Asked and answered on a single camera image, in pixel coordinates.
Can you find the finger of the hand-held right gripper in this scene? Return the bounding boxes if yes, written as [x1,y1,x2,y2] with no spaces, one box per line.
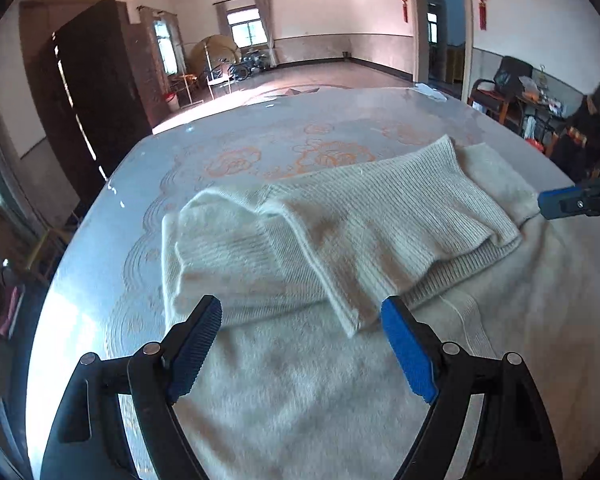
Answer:
[536,176,600,221]

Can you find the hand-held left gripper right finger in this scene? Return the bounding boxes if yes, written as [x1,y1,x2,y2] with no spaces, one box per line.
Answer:
[380,296,563,480]

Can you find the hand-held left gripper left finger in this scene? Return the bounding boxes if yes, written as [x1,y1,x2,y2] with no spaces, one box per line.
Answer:
[40,295,223,480]

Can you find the cream knitted sweater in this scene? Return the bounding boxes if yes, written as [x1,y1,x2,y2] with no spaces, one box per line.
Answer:
[160,134,600,480]

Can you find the cluttered side table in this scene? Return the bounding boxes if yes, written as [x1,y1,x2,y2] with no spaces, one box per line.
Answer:
[517,75,566,143]

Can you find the black wooden armchair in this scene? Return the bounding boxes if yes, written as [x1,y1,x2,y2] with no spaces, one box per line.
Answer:
[467,56,533,123]

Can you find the white paper sheets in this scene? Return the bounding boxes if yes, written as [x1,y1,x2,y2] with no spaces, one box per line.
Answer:
[412,82,449,104]

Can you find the pink cloth bag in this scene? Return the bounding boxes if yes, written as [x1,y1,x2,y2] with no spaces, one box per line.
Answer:
[0,285,27,337]

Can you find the floral plastic tablecloth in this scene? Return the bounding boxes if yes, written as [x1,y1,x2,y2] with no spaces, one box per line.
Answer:
[25,85,600,480]

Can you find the small wooden chair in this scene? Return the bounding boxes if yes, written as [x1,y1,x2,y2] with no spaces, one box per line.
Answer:
[172,72,201,106]

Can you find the grey window curtain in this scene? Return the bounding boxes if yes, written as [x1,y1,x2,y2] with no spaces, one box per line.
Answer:
[0,55,46,231]

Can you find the dark wooden wardrobe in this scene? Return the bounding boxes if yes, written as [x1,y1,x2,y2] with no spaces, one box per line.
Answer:
[20,0,153,196]

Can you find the parked tricycle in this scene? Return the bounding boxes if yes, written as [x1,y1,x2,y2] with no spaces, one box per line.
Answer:
[227,50,273,81]

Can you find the large round bamboo tray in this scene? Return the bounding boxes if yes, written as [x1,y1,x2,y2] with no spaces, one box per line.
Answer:
[189,35,242,77]

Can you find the narrow side window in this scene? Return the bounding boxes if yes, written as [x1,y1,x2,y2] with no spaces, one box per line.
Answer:
[155,19,178,76]

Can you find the sheer side window curtain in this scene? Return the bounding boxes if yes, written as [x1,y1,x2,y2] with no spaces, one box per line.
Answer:
[166,12,189,73]

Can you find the small barred window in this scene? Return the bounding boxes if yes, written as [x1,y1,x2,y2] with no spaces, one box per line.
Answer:
[226,6,270,47]

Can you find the long beige curtain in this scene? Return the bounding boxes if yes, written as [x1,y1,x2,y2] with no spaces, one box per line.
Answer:
[257,0,280,66]

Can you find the cream door frame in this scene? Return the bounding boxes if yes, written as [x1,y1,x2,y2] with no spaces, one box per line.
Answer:
[409,0,476,101]

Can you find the metal frame chair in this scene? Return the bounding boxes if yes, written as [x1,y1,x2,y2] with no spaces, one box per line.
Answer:
[206,57,234,98]

